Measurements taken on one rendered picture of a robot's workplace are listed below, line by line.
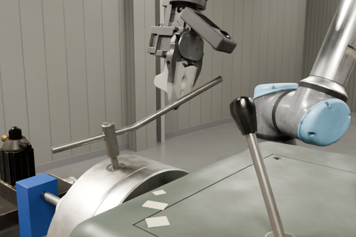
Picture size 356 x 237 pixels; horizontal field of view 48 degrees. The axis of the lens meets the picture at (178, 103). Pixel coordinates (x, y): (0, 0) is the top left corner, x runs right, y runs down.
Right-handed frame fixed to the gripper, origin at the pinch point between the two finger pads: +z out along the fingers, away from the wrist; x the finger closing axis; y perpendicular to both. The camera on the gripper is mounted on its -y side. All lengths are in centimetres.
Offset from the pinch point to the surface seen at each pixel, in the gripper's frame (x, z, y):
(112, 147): 11.0, 9.5, 3.7
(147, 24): -253, -77, 279
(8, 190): -3, 34, 60
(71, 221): 16.7, 22.1, 3.8
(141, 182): 9.6, 13.9, -3.4
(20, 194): 5.9, 28.8, 38.7
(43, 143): -168, 67, 306
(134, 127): 7.9, 5.5, 2.3
